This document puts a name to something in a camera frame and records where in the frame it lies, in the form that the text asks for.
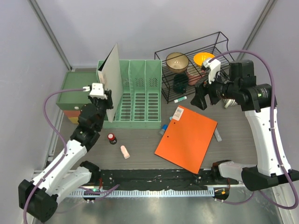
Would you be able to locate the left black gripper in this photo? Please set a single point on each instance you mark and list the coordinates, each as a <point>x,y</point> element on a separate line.
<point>108,101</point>

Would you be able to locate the white cable tray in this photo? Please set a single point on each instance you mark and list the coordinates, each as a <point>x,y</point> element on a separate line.
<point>209,192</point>

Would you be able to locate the green white glue stick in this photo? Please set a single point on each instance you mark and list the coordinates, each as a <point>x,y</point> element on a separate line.
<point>180,99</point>

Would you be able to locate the green file organizer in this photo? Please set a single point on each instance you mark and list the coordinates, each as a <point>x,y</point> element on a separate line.
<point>140,105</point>

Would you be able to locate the striped ceramic mug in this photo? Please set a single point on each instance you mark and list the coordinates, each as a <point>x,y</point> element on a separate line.
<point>229,102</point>

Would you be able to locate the grey highlighter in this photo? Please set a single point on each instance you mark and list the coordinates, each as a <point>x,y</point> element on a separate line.
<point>217,135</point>

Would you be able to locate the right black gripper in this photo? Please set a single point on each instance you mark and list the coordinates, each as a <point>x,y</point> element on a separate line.
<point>202,89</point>

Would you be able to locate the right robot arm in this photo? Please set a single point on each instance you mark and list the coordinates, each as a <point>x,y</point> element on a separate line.
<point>272,168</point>

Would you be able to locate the white folder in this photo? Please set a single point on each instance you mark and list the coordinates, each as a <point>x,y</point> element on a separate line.
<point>109,73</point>

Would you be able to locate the orange folder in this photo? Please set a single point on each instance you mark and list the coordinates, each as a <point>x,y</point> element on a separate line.
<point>186,139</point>

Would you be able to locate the blue grey bottle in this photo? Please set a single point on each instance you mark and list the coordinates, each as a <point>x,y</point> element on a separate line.
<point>163,129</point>

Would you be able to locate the orange bowl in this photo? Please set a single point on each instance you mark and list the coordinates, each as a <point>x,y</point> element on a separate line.
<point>199,58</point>

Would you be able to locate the black wire rack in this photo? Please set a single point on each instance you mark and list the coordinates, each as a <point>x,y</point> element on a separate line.
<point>214,43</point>

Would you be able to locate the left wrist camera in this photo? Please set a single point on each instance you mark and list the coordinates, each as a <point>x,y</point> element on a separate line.
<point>96,90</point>

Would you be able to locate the pink mug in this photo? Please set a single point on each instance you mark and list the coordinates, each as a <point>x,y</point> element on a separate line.
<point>194,75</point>

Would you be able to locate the red black stamp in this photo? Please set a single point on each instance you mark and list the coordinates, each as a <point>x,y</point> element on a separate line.
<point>112,138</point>

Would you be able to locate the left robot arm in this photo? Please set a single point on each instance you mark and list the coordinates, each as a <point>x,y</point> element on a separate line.
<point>41,196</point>

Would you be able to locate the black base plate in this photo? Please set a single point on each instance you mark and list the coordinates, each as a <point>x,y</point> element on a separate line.
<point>157,179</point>

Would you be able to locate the brown glass bowl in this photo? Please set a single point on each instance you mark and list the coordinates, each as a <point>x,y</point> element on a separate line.
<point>177,62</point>

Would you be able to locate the pink eraser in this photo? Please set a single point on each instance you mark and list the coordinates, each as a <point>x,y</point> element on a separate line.
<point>124,152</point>

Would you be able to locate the stacked drawer box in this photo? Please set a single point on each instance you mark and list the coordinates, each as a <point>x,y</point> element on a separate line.
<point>71,102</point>

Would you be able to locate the dark green mug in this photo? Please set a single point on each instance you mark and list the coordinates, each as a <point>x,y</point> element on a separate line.
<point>180,83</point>

